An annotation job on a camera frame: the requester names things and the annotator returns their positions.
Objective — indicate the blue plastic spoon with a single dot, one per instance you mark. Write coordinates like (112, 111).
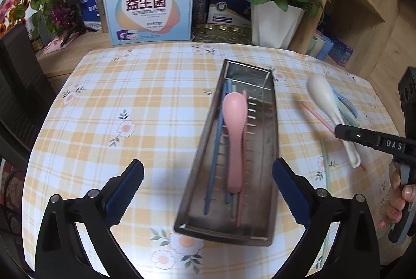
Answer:
(345, 101)

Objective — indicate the blue chopstick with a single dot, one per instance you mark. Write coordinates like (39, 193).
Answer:
(217, 141)

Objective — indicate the stainless steel utensil tray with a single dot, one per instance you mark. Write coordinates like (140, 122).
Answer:
(230, 196)

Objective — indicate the dark wicker chair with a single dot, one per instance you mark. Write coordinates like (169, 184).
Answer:
(26, 97)

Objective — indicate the gold embossed tin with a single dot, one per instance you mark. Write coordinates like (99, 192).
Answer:
(213, 33)

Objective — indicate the wooden shelf unit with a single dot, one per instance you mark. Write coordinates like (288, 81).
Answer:
(366, 26)

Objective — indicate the teal plastic spoon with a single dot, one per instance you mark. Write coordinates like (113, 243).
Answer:
(349, 120)

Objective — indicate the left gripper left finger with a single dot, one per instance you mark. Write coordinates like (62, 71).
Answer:
(99, 210)

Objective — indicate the blue plastic cup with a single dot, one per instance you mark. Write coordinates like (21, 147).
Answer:
(327, 47)

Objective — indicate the pink chopstick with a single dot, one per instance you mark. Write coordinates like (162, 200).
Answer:
(241, 193)
(320, 119)

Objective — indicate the person right hand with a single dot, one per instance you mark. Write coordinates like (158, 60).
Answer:
(392, 210)

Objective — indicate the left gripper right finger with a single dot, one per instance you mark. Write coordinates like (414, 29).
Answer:
(315, 209)

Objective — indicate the green chopstick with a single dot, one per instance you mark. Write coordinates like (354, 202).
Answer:
(326, 165)
(234, 205)

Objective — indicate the cream plastic spoon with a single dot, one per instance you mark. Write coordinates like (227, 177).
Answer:
(321, 93)

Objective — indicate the pink plastic spoon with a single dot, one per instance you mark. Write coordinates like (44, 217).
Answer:
(235, 110)

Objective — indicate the green plastic cup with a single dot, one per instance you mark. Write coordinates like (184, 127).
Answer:
(311, 48)

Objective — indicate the dark blue milk box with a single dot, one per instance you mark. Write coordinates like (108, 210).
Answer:
(222, 12)

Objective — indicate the white geometric flower pot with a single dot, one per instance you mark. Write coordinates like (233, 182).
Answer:
(272, 27)

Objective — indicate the light blue probiotic box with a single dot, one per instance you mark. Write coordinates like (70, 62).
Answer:
(136, 21)

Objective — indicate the purple small box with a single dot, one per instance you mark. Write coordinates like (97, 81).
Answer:
(340, 52)

